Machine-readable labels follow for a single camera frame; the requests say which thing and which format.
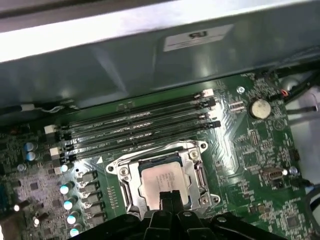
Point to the metal USB port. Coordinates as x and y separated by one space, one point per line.
271 173

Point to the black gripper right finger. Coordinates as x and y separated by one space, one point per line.
176 202

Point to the green motherboard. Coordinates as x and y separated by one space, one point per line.
225 150

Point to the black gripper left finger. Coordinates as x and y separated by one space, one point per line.
165 202

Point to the silver motherboard screw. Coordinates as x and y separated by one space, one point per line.
240 89

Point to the round coin battery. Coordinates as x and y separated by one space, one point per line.
260 108

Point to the CPU socket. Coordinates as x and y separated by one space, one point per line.
112 167

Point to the black PC case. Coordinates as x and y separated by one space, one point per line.
100 70

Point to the blue-top capacitor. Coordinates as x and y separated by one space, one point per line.
31 156
75 232
64 168
31 146
65 189
72 219
68 205

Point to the metal socket cover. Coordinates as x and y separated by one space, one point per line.
135 182

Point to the white case sticker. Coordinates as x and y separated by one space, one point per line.
197 37

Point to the silver CPU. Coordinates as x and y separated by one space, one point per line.
160 180

